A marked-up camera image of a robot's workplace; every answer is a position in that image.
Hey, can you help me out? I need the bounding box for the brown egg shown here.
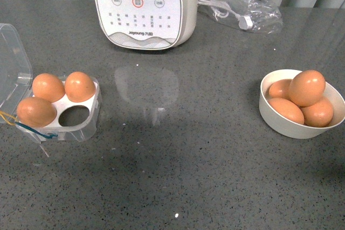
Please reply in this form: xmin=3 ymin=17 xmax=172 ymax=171
xmin=288 ymin=70 xmax=326 ymax=107

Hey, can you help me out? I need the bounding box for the brown egg box back right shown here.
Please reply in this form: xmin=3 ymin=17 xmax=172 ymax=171
xmin=65 ymin=72 xmax=96 ymax=102

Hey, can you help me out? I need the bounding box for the brown egg box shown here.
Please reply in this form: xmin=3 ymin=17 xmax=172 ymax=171
xmin=17 ymin=96 xmax=57 ymax=128
xmin=32 ymin=73 xmax=65 ymax=103
xmin=65 ymin=72 xmax=96 ymax=102

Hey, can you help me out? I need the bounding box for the brown egg bowl back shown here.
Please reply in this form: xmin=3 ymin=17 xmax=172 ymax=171
xmin=268 ymin=79 xmax=292 ymax=100

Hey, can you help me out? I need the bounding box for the brown egg bowl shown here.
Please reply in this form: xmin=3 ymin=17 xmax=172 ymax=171
xmin=301 ymin=96 xmax=334 ymax=128
xmin=268 ymin=97 xmax=305 ymax=124
xmin=268 ymin=79 xmax=292 ymax=100

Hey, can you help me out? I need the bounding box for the clear plastic egg box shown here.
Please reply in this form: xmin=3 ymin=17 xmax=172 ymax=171
xmin=1 ymin=24 xmax=102 ymax=144

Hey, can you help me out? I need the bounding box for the brown egg bowl front left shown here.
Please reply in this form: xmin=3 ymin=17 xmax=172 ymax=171
xmin=268 ymin=97 xmax=305 ymax=124

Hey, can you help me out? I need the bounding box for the brown egg box back left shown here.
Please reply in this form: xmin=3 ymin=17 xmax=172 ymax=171
xmin=32 ymin=73 xmax=65 ymax=103

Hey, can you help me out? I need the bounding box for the brown egg box front left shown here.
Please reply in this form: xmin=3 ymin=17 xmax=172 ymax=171
xmin=17 ymin=96 xmax=57 ymax=128

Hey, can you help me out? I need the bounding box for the brown egg bowl front right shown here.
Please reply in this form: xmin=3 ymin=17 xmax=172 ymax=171
xmin=301 ymin=96 xmax=334 ymax=128

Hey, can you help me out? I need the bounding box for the white Joyoung blender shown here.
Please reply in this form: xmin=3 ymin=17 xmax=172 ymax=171
xmin=95 ymin=0 xmax=198 ymax=50

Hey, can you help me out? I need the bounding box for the white round bowl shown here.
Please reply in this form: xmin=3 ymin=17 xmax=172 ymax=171
xmin=259 ymin=69 xmax=344 ymax=139

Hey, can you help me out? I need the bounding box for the clear plastic bag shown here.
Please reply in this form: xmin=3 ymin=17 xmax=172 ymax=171
xmin=198 ymin=0 xmax=283 ymax=34

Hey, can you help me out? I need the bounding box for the yellow and blue rubber band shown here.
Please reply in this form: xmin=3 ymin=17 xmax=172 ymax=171
xmin=1 ymin=111 xmax=58 ymax=139

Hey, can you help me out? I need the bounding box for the white power cable with plug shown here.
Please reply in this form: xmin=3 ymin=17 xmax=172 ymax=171
xmin=198 ymin=0 xmax=254 ymax=31

